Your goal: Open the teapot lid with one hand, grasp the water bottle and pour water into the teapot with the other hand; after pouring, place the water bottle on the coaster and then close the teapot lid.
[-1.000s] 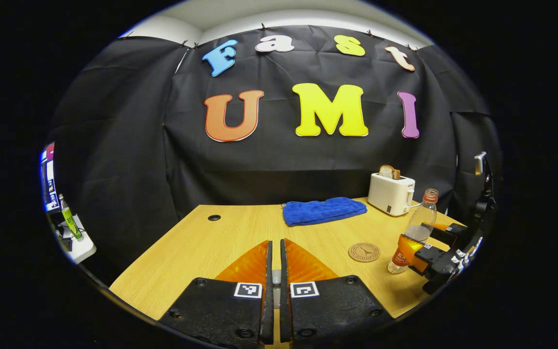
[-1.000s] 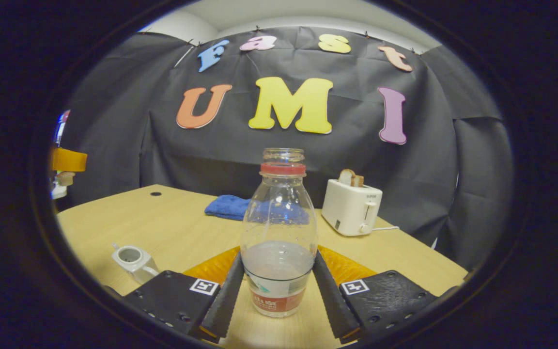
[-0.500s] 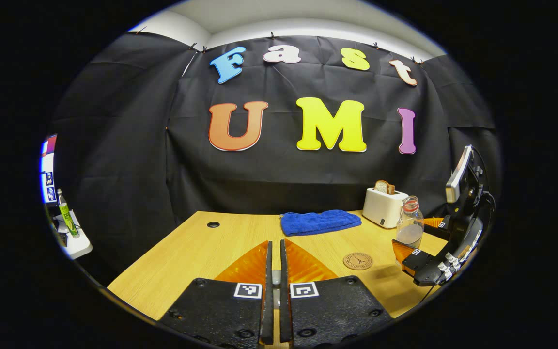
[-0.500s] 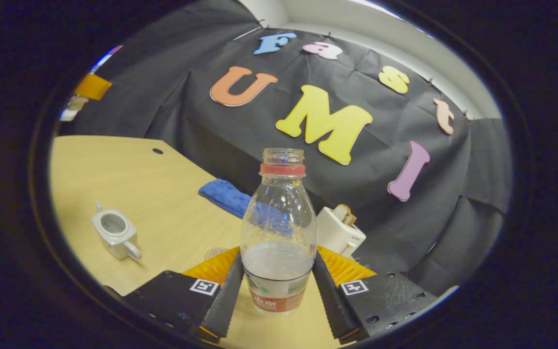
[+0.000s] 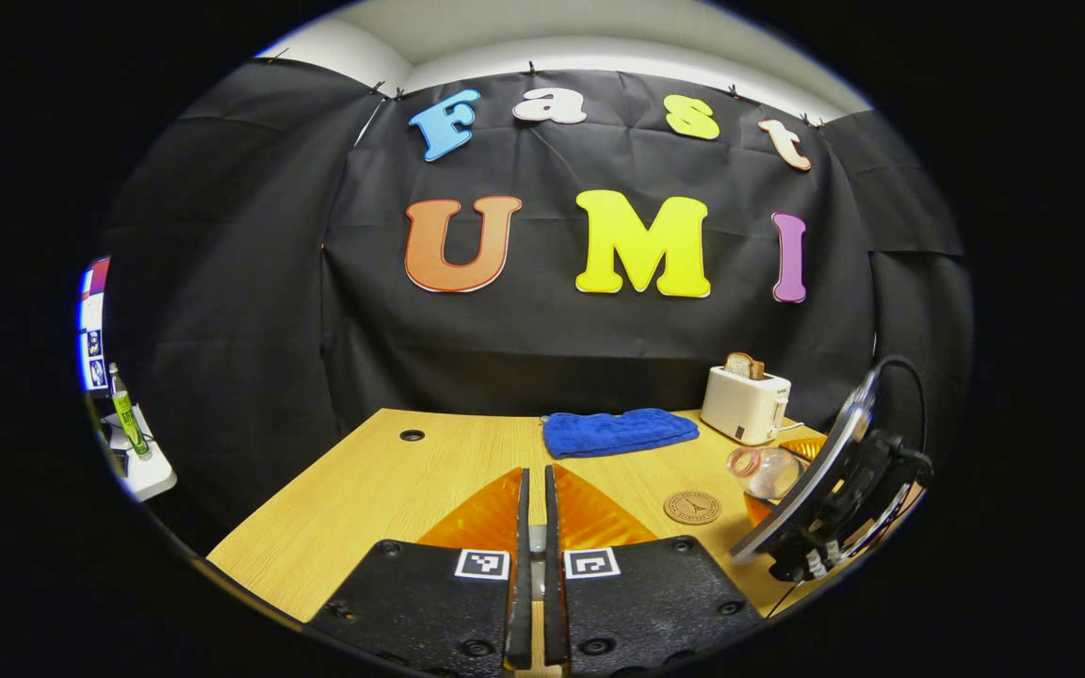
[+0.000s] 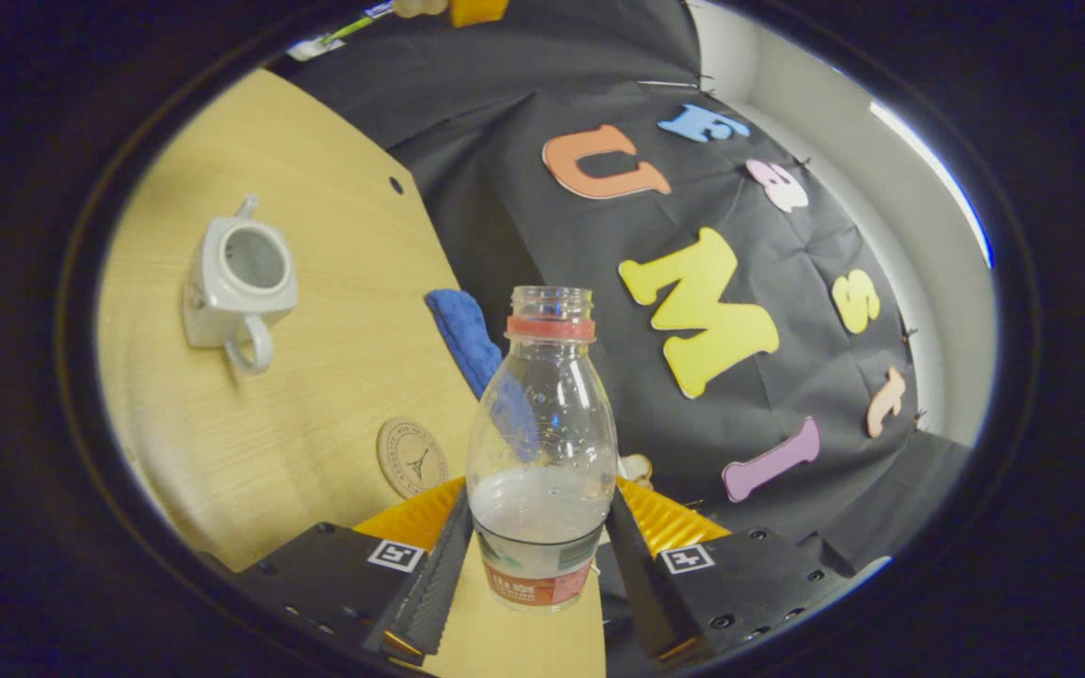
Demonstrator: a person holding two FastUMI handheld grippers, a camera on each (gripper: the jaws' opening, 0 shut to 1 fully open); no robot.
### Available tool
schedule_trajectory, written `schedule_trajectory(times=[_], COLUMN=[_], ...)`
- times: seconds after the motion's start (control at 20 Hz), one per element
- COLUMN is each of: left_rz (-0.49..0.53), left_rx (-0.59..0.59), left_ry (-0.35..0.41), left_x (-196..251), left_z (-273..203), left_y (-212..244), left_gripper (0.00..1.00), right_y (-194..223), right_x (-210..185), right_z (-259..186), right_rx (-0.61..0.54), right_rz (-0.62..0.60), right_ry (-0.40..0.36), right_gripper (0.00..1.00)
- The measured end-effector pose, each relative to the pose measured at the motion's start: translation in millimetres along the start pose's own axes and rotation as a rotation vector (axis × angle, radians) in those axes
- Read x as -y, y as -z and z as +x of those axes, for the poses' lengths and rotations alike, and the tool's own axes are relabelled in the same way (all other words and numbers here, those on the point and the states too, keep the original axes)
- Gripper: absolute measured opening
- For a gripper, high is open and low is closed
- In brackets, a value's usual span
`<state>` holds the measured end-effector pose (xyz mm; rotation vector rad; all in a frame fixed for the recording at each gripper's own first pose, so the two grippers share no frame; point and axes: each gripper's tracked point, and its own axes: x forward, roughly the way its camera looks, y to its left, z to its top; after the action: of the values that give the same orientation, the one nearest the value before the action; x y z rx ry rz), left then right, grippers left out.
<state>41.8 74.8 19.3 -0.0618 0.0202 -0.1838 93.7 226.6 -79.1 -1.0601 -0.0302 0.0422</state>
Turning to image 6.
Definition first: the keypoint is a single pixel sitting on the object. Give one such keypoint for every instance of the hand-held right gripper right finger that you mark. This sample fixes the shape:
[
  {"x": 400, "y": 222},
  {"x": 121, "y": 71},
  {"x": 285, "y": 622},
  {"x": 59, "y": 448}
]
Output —
[{"x": 641, "y": 593}]

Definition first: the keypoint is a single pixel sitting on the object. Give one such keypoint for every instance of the blue towel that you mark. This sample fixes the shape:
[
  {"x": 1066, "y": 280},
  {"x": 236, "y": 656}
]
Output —
[{"x": 462, "y": 334}]

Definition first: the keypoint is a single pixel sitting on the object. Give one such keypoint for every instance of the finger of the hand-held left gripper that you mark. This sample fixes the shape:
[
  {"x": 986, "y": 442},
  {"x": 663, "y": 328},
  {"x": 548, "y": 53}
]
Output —
[{"x": 478, "y": 9}]

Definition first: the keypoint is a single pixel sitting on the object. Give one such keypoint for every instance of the round brown coaster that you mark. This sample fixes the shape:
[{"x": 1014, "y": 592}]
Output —
[{"x": 411, "y": 459}]

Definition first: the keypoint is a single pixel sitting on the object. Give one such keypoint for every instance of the clear plastic water bottle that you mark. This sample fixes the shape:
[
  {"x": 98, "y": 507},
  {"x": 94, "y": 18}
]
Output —
[{"x": 541, "y": 527}]

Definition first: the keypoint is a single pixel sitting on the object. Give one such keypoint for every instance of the white ceramic teacup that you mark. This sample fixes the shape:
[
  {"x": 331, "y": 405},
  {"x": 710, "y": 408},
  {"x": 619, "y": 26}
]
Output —
[{"x": 213, "y": 301}]

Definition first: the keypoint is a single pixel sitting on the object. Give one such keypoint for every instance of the toasted bread slice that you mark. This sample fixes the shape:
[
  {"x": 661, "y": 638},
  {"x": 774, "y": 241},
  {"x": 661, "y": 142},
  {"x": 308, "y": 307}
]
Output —
[{"x": 637, "y": 469}]

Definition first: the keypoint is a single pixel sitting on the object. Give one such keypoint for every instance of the black backdrop cloth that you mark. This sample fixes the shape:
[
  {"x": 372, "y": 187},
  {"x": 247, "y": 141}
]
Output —
[{"x": 542, "y": 235}]

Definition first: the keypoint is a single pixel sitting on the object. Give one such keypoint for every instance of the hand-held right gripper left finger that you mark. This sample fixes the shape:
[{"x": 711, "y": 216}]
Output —
[{"x": 439, "y": 584}]

